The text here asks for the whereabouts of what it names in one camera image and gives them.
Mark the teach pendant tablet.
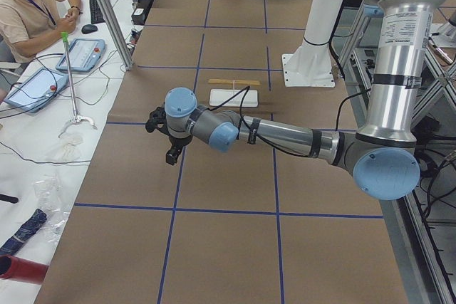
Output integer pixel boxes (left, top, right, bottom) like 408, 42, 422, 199
4, 68, 68, 112
63, 38, 106, 73

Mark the aluminium frame post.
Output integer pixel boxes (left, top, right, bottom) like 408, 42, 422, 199
97, 0, 133, 70

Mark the folded dark blue umbrella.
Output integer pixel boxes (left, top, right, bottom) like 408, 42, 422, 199
1, 209, 47, 256

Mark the near teach pendant tablet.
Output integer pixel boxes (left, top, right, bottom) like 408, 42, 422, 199
4, 68, 68, 112

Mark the grabber tool with green handle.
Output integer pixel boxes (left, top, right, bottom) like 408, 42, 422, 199
58, 31, 98, 137

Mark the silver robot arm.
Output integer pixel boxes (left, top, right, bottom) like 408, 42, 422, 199
162, 0, 444, 200

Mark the black keyboard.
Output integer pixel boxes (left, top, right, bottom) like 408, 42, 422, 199
89, 0, 105, 24

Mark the red cylinder bottle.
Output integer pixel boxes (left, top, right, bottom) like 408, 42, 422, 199
1, 255, 48, 285

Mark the far teach pendant tablet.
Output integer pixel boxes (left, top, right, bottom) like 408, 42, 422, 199
63, 38, 106, 73

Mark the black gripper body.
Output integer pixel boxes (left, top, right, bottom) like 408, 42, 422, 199
165, 135, 189, 165

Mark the white towel rack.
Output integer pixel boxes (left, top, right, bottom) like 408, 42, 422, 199
208, 78, 261, 108

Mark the black computer mouse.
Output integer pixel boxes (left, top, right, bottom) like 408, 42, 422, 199
81, 24, 98, 34

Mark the clear plastic bag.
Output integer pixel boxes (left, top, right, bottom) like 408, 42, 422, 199
33, 175, 71, 246

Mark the black tripod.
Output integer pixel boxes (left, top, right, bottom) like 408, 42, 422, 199
0, 194, 19, 204

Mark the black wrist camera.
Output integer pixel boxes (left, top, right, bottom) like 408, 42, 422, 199
145, 107, 169, 135

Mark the seated man in beige shirt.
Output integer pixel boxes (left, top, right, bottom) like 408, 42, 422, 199
1, 0, 82, 63

